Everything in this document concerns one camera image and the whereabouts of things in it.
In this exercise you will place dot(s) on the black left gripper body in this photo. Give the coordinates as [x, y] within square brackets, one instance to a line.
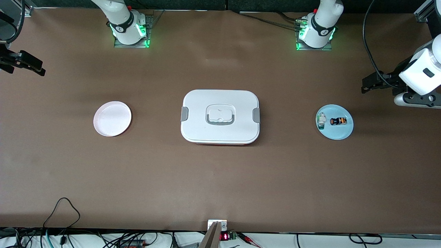
[391, 81]

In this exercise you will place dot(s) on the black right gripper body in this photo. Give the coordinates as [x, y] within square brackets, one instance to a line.
[7, 59]

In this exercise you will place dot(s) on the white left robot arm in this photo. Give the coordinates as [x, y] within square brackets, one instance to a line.
[322, 24]

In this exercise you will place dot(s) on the small white box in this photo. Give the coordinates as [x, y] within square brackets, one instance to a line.
[224, 225]

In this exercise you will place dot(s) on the light blue round plate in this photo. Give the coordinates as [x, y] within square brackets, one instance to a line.
[341, 132]

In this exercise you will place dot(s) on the pink round plate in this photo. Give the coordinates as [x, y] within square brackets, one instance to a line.
[112, 119]

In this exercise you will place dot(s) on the red and black clip leads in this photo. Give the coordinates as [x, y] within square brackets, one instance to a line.
[248, 237]

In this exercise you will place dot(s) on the orange and black device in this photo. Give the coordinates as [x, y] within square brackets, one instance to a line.
[132, 245]

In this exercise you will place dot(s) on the red LED display module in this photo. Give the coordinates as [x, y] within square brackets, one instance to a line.
[224, 236]

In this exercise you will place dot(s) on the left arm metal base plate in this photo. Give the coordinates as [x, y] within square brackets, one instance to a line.
[315, 49]

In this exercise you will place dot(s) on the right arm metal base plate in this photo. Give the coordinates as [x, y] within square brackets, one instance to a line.
[132, 46]

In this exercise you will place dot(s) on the aluminium camera mount bar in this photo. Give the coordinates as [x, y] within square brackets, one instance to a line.
[212, 237]

